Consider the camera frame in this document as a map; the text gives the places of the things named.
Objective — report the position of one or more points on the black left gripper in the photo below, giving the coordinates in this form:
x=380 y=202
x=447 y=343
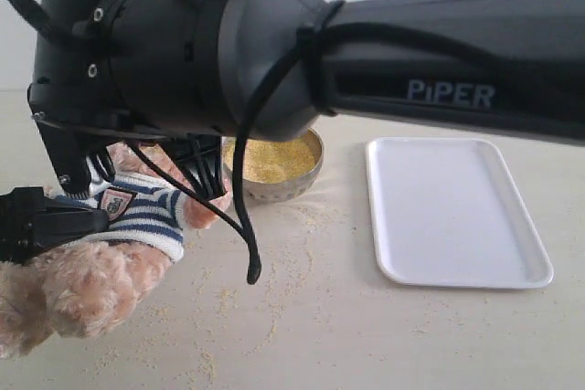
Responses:
x=28 y=229

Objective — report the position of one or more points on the brown teddy bear striped sweater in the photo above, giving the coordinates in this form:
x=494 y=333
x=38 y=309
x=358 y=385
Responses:
x=87 y=287

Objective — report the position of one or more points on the white plastic tray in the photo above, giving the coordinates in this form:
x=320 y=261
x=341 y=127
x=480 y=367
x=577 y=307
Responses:
x=446 y=213

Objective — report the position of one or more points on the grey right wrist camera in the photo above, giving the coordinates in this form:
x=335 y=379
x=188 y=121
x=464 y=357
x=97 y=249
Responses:
x=81 y=161

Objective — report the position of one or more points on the metal bowl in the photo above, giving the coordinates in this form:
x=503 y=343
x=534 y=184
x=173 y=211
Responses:
x=275 y=193

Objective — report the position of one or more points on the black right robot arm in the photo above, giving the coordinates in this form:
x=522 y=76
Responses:
x=164 y=69

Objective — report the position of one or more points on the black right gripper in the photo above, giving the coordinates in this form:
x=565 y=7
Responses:
x=193 y=161

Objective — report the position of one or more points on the yellow millet grains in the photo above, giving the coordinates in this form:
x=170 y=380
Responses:
x=277 y=162

